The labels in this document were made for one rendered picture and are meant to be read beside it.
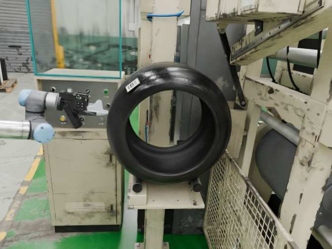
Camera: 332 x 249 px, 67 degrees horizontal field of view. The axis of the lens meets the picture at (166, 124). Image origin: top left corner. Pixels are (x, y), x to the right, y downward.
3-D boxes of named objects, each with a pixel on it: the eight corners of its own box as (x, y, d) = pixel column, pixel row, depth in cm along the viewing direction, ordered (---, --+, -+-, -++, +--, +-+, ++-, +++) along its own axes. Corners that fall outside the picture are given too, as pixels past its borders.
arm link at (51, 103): (45, 111, 105) (52, 106, 112) (56, 113, 105) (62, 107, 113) (45, 94, 102) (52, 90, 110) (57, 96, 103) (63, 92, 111)
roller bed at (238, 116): (206, 144, 164) (212, 100, 154) (228, 144, 166) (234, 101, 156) (214, 158, 146) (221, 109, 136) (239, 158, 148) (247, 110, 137)
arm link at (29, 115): (27, 140, 102) (28, 114, 100) (22, 131, 110) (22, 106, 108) (48, 138, 107) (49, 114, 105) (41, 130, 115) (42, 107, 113)
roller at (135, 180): (141, 149, 145) (143, 156, 147) (133, 151, 145) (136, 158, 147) (140, 183, 112) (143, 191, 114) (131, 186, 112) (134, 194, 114)
